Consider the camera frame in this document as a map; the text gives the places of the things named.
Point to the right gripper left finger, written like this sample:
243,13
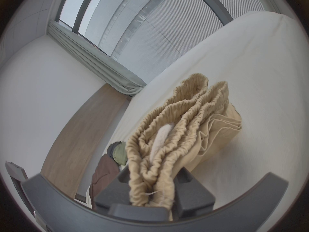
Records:
113,192

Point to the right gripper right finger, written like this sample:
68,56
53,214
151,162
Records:
193,197

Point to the tan shorts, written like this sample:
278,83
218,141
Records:
169,134

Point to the bed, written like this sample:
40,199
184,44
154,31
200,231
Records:
241,81

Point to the brown garment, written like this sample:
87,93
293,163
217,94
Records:
103,175

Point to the white garment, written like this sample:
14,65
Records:
89,197

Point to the green garment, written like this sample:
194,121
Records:
119,153

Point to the grey-green curtain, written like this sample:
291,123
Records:
96,61

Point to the window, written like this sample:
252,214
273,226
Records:
169,20

